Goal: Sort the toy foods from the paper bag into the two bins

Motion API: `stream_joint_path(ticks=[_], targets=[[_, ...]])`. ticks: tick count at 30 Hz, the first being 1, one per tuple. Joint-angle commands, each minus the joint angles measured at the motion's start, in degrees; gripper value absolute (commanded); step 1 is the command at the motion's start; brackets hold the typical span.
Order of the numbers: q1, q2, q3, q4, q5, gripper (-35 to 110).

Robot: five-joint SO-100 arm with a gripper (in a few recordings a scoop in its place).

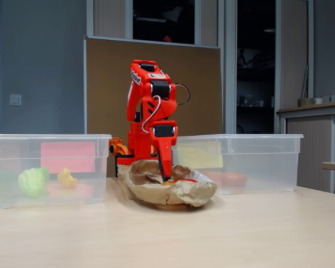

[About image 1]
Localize clear plastic bin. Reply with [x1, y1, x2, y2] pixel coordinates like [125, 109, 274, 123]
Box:
[169, 133, 304, 195]
[0, 133, 112, 209]

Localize brown cork board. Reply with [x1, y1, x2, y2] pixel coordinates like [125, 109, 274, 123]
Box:
[83, 35, 223, 178]

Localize black servo wire loop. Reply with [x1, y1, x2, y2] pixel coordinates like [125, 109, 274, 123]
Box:
[175, 83, 191, 106]

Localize orange table clamp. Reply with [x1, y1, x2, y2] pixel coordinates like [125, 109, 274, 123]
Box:
[108, 137, 131, 157]

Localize brown toy donut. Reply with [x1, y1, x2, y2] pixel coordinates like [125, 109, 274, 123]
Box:
[220, 172, 248, 187]

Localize wooden base block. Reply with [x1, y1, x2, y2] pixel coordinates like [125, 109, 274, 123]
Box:
[116, 164, 133, 178]

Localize yellow-green paper label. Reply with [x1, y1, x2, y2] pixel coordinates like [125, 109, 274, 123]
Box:
[176, 141, 224, 169]

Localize grey leaning tube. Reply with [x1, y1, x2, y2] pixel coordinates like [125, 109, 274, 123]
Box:
[300, 64, 309, 99]

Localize green toy apple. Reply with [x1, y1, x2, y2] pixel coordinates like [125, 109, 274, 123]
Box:
[36, 166, 50, 184]

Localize crumpled brown paper bag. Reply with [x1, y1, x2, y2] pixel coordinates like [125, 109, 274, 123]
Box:
[125, 159, 218, 209]

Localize yellow toy banana bunch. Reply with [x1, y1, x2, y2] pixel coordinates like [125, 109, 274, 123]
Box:
[57, 167, 78, 189]

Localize pink paper label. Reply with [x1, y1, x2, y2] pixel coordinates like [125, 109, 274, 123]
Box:
[40, 141, 96, 173]

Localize light green toy grapes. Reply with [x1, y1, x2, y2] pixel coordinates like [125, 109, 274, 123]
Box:
[18, 167, 50, 196]

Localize white servo wire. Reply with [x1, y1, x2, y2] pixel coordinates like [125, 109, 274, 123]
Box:
[141, 95, 162, 133]

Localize grey roller shutter cabinet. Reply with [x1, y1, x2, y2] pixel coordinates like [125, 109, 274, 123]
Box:
[276, 100, 335, 196]

